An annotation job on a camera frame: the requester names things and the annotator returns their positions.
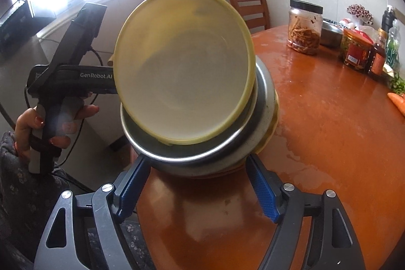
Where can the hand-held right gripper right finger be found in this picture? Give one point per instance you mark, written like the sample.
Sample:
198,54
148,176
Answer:
264,191

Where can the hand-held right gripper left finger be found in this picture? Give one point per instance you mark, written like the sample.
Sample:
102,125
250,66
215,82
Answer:
133,191

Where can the large steel basin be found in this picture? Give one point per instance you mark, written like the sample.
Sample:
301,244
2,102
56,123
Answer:
196,164

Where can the yellow shell-shaped plate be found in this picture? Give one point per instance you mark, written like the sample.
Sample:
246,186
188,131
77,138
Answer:
274,118

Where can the person's left forearm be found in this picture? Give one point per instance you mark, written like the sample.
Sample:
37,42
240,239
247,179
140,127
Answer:
22,194

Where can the person's left hand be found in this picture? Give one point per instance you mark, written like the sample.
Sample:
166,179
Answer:
25,127

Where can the person's floral dark pants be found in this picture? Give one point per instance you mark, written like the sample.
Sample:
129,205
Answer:
133,233

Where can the black box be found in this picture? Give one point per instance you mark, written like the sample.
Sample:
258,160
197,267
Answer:
17,26

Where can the carrot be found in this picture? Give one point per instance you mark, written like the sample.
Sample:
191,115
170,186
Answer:
398,102

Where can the black-lidded plastic jar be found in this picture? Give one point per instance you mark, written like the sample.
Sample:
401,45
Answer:
303,32

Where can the red-lidded jar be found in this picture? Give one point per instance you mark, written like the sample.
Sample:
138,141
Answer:
356,51

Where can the small steel container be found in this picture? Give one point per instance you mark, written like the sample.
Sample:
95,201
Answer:
330,34

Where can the plastic bag of greens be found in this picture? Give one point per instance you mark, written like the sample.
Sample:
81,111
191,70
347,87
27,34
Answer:
399,84

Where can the dark sauce bottle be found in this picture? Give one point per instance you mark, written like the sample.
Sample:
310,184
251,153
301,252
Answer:
377,59

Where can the brown wooden chair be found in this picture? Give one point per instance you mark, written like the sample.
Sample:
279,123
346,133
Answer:
250,10

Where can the red and white packet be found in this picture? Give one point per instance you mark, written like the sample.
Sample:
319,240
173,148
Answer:
364,29

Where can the clear plastic bottle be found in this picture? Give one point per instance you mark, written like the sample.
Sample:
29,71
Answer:
394,48

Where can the flower ornament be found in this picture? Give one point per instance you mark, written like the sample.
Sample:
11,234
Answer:
359,12

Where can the black thermos flask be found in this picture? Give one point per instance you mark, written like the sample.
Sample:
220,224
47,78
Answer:
387,20

